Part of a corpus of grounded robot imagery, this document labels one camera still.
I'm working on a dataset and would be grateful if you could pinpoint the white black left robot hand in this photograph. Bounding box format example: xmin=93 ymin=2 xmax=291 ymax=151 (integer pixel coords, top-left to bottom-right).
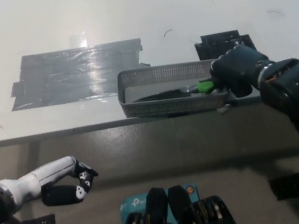
xmin=0 ymin=152 xmax=101 ymax=213

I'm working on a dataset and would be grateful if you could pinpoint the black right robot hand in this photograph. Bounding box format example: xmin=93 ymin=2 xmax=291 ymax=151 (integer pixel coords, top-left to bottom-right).
xmin=206 ymin=42 xmax=273 ymax=101

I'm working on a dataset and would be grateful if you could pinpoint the garden trowel green black handle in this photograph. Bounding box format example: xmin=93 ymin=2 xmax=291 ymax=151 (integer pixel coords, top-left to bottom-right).
xmin=130 ymin=78 xmax=224 ymax=104

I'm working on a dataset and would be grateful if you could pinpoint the black tape patch on desk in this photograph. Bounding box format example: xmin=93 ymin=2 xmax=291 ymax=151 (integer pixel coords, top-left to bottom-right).
xmin=193 ymin=27 xmax=257 ymax=61

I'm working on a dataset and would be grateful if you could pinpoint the small grey tape piece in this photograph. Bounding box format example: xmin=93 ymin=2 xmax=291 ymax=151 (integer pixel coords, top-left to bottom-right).
xmin=216 ymin=98 xmax=239 ymax=116

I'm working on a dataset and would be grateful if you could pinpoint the grey perforated plastic basket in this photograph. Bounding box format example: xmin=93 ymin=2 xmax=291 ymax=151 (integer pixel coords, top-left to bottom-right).
xmin=114 ymin=57 xmax=233 ymax=121

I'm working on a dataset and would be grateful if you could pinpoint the teal tp-link box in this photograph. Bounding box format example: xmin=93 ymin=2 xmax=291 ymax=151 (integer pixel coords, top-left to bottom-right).
xmin=118 ymin=184 xmax=202 ymax=224

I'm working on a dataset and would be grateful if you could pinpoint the large grey duct tape patch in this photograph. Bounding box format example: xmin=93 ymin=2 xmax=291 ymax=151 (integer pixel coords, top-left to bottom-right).
xmin=3 ymin=37 xmax=155 ymax=113

